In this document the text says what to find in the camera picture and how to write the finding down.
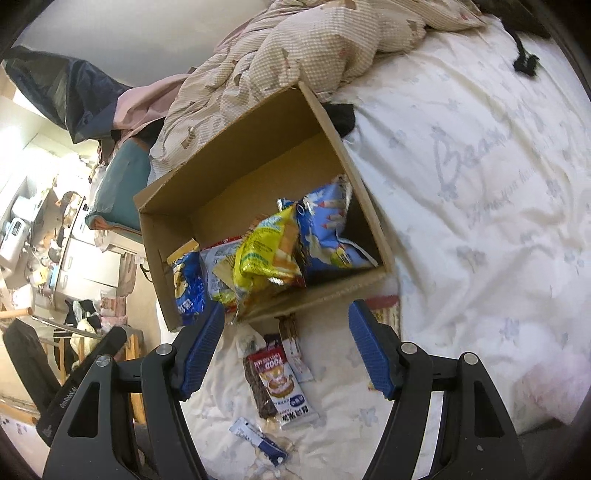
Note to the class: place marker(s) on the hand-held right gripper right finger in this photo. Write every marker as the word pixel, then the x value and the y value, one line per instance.
pixel 369 350

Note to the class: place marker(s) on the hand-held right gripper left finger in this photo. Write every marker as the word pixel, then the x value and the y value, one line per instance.
pixel 203 346

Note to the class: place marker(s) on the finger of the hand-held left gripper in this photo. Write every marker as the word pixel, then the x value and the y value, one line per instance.
pixel 113 339

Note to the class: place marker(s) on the beige snack packet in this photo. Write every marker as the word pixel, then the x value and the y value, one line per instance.
pixel 387 311

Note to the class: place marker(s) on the blue and yellow snack packet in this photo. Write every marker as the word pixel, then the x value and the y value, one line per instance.
pixel 187 281

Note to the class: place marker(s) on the white and red snack packet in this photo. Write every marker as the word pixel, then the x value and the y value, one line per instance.
pixel 219 265

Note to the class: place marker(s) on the large blue snack packet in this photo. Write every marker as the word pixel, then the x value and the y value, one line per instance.
pixel 330 226

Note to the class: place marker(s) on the brown cardboard box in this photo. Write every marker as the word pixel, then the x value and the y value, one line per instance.
pixel 258 175

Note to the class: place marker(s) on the clear silver wrapper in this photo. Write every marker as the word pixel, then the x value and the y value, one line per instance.
pixel 247 342

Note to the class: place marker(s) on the small white snack packet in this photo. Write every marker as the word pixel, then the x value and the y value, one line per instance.
pixel 296 360

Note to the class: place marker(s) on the white kitchen cabinet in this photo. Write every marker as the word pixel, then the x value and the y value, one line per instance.
pixel 87 265

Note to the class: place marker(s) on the brown snack wrapper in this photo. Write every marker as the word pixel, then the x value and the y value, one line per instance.
pixel 288 326

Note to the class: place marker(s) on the red-topped white snack packet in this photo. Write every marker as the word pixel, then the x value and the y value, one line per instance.
pixel 281 387

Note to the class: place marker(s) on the blue and white sachet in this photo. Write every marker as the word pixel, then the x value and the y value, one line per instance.
pixel 258 438

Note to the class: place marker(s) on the white water heater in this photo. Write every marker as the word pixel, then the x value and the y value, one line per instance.
pixel 16 230

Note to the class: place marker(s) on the teal cushion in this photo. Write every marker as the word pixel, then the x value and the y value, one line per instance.
pixel 120 184

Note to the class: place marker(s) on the white printed bed sheet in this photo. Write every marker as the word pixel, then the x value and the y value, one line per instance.
pixel 485 207

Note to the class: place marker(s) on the dark grey garment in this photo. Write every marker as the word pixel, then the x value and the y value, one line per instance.
pixel 344 119

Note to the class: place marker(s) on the pink cloth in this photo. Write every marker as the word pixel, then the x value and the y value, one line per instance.
pixel 138 106

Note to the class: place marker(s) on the beige checkered quilt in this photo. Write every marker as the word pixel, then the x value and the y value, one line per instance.
pixel 314 50

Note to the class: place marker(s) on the dark camouflage cloth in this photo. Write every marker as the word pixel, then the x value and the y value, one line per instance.
pixel 521 16

